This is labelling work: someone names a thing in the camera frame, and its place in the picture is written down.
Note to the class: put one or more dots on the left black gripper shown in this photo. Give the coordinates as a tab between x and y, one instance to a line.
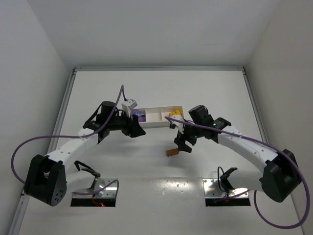
130	125

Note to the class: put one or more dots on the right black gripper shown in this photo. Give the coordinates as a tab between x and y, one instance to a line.
182	141

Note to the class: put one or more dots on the brown lego brick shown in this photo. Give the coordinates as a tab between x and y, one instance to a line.
172	152

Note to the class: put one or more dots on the yellow rounded lego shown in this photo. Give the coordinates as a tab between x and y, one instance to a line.
176	112

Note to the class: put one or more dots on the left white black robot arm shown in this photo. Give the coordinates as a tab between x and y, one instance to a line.
51	176

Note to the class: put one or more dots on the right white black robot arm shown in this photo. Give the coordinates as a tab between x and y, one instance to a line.
277	176

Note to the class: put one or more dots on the white three-compartment tray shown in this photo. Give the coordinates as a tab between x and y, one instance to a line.
155	117

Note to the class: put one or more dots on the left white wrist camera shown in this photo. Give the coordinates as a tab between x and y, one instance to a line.
128	106

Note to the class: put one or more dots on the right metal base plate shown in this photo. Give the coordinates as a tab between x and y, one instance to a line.
212	191

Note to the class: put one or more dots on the metal base plate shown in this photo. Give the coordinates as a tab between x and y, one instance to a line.
212	191
107	188

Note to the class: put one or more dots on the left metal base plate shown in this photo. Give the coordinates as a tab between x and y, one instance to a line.
107	188

